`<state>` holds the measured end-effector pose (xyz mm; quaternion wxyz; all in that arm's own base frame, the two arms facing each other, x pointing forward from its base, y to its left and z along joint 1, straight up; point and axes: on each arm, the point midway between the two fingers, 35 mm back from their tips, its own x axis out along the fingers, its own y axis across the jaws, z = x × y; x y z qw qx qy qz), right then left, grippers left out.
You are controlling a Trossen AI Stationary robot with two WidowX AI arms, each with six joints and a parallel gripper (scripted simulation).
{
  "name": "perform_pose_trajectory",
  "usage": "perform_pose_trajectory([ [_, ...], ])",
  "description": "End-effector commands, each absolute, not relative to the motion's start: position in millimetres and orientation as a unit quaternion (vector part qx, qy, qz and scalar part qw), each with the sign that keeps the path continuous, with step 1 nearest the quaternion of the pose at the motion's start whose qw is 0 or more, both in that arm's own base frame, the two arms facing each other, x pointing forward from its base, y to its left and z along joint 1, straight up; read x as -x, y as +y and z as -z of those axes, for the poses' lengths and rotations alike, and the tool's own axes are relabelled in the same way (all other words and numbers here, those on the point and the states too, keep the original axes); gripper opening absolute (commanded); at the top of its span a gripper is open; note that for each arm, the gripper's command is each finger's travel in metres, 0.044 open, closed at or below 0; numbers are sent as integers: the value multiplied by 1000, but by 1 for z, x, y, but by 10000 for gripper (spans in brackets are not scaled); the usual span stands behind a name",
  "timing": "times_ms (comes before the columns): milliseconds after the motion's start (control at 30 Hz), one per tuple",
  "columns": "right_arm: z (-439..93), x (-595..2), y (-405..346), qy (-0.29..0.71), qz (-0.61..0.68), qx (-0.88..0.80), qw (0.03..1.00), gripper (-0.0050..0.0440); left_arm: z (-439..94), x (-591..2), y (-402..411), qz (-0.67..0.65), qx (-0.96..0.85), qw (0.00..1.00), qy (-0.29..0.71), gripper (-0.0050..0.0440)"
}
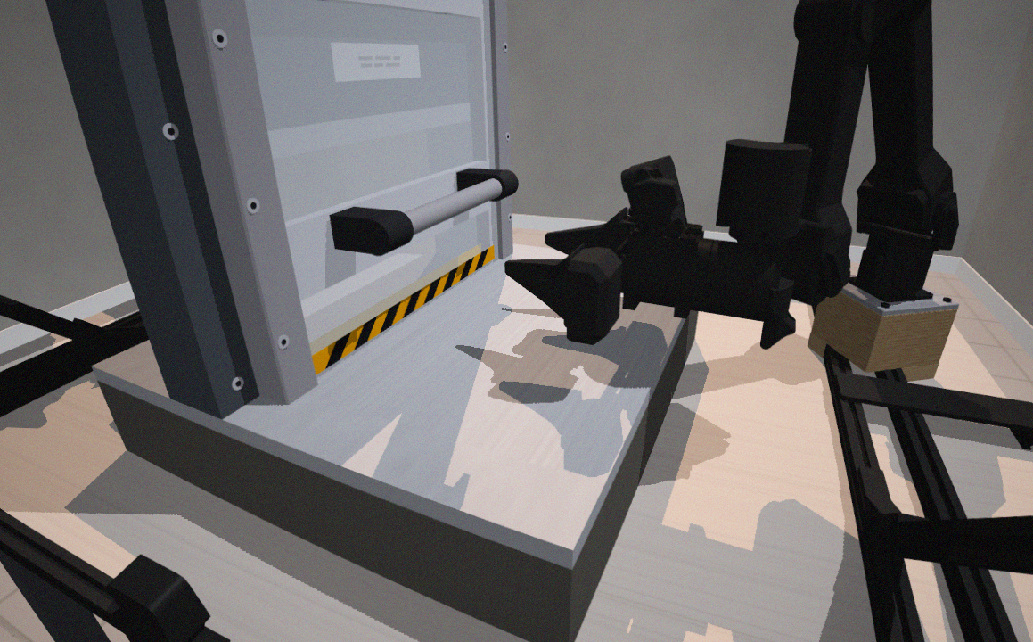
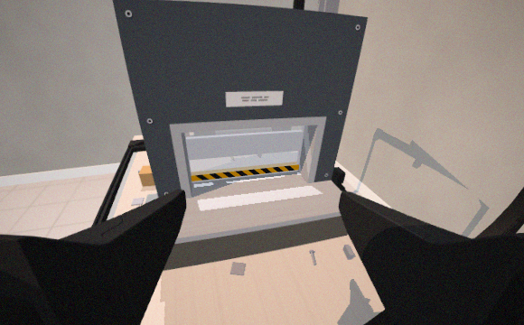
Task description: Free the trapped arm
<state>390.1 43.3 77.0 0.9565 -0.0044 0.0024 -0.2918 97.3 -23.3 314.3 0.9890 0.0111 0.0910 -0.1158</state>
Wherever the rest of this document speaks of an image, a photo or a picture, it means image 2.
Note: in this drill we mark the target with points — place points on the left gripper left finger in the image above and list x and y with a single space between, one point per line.
104 275

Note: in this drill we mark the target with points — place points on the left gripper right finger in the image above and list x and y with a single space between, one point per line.
427 275

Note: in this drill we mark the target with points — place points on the dark grey bolt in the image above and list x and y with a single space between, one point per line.
311 252

